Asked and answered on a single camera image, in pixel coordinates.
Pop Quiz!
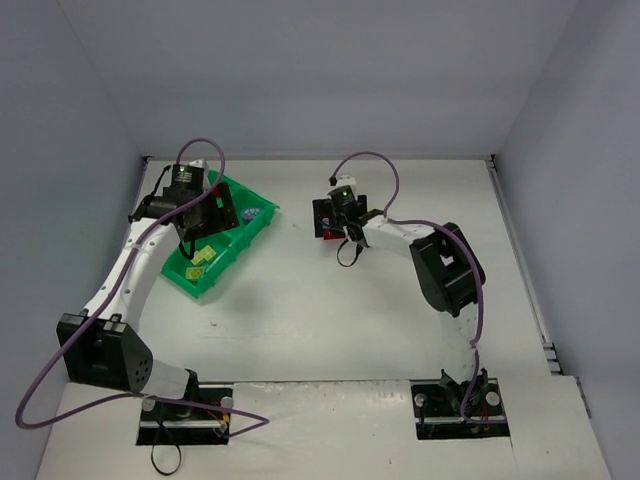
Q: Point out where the purple teal red lego stack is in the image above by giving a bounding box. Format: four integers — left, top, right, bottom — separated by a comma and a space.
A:
322, 228, 346, 241

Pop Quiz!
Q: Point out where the lime rectangular lego brick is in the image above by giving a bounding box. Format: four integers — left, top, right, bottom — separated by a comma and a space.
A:
200, 245, 217, 261

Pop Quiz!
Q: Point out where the lime square lego brick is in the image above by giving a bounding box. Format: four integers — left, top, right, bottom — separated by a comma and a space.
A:
185, 267, 205, 281

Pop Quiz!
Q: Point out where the teal red lime lego stack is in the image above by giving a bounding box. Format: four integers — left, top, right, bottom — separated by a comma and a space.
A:
213, 187, 223, 208

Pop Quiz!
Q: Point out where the purple oval lego piece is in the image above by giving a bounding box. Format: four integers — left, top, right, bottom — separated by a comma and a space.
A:
241, 207, 261, 222

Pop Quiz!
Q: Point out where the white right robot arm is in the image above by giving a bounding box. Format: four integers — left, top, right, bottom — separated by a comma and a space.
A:
312, 175, 486, 404

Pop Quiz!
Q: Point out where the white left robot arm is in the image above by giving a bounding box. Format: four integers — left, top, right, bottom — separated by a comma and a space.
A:
57, 159, 239, 401

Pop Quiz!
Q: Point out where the green divided plastic bin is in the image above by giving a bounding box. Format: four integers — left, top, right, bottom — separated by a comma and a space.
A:
161, 176, 279, 299

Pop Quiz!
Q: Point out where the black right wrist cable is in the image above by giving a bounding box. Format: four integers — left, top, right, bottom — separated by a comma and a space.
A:
335, 227, 365, 268

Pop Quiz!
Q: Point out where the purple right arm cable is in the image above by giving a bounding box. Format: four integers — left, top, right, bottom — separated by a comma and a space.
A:
328, 151, 489, 426

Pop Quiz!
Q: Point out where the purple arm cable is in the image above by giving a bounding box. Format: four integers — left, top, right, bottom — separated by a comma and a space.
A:
14, 137, 270, 441
328, 151, 489, 426

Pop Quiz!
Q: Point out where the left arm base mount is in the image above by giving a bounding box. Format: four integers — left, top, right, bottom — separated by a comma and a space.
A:
136, 401, 232, 447

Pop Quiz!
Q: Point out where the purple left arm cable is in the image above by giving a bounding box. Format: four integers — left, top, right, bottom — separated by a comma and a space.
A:
14, 137, 270, 441

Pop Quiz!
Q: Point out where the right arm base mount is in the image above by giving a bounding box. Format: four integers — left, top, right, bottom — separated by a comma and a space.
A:
410, 379, 510, 441

